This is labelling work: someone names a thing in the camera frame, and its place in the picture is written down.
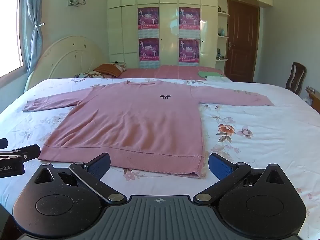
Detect purple wall poster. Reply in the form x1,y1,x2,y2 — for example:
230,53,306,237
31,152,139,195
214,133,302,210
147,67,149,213
178,7,201,39
137,7,160,39
138,38,160,69
178,39,200,67

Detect white floral bed sheet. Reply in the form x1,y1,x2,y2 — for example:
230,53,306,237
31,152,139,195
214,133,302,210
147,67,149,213
0,77,320,240

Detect white folded cloth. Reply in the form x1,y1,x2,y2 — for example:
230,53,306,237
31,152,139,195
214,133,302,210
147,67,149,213
206,75,232,82

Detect cream corner shelves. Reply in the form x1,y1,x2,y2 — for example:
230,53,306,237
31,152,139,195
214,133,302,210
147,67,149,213
216,0,231,68

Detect brown wooden furniture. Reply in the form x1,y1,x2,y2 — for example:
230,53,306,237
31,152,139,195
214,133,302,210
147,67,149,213
305,86,320,113

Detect orange pillow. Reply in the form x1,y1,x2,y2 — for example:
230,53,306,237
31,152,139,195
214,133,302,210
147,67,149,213
93,63,123,78

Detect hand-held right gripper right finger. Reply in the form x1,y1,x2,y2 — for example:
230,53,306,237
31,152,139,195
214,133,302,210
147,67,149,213
192,152,288,205

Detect pink checked bed cover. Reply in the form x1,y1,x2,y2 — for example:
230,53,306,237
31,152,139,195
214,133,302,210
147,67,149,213
118,65,227,81

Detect window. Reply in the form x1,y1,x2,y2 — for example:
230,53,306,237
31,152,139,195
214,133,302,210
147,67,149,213
0,0,25,78

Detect cream round headboard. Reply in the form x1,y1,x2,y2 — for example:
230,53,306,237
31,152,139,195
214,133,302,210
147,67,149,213
23,35,108,91

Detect blue curtain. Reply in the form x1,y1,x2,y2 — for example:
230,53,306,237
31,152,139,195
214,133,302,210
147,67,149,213
21,0,46,76

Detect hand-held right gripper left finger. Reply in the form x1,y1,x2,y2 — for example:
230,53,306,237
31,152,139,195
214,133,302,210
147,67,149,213
32,152,128,205

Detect green folded cloth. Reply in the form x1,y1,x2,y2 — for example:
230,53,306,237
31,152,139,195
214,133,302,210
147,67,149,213
198,71,221,78

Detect brown wooden door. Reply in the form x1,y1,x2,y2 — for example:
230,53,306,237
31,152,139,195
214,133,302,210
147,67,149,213
223,0,261,83

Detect pink long-sleeved sweater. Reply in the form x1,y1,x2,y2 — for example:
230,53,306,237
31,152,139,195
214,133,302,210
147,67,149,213
22,79,274,179

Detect floral patterned pillow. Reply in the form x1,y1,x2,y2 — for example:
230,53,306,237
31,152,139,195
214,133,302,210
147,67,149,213
109,61,128,72

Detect brown wooden chair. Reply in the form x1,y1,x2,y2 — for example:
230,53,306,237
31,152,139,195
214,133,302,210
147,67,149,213
285,62,307,96

